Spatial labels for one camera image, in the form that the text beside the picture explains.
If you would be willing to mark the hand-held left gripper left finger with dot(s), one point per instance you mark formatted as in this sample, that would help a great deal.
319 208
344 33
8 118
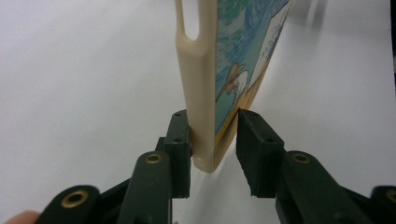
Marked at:
177 155

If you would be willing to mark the beige illustrated phone case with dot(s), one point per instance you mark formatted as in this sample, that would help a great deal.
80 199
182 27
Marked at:
202 93

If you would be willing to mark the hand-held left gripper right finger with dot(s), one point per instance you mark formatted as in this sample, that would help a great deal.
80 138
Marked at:
261 155

